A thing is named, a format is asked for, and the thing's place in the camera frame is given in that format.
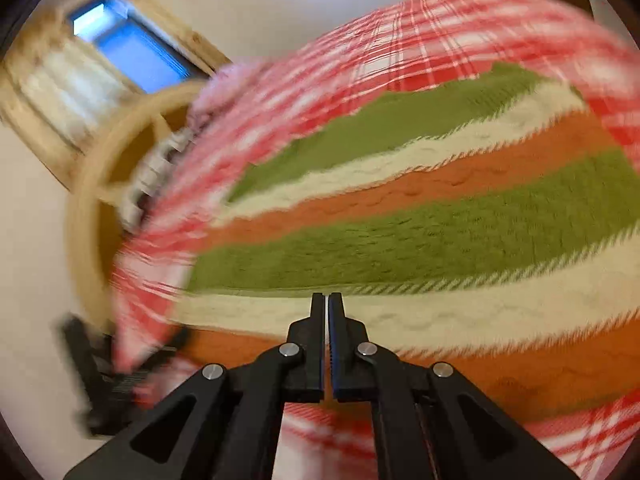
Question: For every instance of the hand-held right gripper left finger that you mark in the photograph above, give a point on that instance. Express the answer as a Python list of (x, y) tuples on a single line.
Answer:
[(315, 350)]

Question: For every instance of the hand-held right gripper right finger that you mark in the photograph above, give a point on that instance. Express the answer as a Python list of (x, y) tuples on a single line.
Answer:
[(336, 355)]

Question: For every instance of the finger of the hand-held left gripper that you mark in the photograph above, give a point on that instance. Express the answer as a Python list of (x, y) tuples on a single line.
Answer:
[(165, 350)]

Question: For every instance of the green striped knit sweater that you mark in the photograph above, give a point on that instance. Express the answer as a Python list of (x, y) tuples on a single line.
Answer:
[(400, 240)]

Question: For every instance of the cream and brown headboard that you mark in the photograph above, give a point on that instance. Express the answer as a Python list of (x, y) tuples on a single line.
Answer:
[(80, 240)]

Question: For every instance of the white patterned pillow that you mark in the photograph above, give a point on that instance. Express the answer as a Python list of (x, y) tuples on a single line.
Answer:
[(150, 175)]

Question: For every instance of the pink pillow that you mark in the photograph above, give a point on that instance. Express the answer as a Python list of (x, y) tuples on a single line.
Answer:
[(225, 90)]

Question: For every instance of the window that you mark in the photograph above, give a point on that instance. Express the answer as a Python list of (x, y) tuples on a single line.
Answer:
[(130, 45)]

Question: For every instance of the red plaid bed sheet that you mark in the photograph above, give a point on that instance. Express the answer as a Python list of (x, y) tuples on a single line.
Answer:
[(425, 35)]

